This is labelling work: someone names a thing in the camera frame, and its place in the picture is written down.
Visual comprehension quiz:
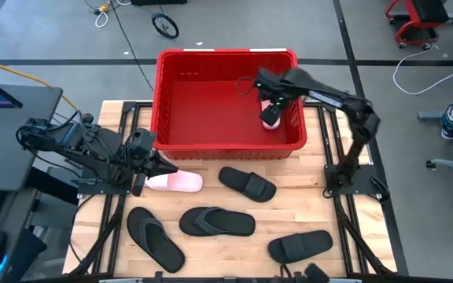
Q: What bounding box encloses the black right arm cable loop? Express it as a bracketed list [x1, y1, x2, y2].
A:
[234, 75, 256, 97]

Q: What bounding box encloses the black flip-flop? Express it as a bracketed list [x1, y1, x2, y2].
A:
[126, 206, 186, 274]
[179, 206, 256, 237]

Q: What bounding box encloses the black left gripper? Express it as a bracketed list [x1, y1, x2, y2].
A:
[123, 128, 180, 198]

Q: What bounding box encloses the long white cable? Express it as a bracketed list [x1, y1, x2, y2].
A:
[392, 46, 453, 97]

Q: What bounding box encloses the red plastic bin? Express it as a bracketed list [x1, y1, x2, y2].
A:
[149, 47, 308, 161]

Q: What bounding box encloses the red rolling stool cart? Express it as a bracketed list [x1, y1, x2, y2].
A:
[385, 0, 453, 51]

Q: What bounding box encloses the long black floor cable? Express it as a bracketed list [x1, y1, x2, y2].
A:
[109, 0, 156, 92]

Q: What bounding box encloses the short white cable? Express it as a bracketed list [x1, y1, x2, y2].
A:
[94, 9, 110, 29]

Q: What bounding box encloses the grey office chair base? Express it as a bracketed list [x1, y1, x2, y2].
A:
[418, 109, 453, 221]

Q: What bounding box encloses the black slide sandal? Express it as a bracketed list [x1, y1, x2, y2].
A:
[267, 230, 334, 265]
[218, 166, 278, 204]

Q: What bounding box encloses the black object with cord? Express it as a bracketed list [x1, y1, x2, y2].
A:
[278, 262, 330, 283]

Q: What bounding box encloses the orange cable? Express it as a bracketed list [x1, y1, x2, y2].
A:
[0, 54, 81, 114]

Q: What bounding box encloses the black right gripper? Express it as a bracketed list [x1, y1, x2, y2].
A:
[254, 67, 293, 127]

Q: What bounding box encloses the pink slide sandal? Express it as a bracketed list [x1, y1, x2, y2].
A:
[144, 170, 204, 193]
[260, 99, 282, 131]

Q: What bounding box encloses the black metal table frame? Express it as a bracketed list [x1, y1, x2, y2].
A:
[68, 100, 395, 283]

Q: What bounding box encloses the black coiled cable ring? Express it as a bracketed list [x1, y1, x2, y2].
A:
[150, 12, 180, 40]

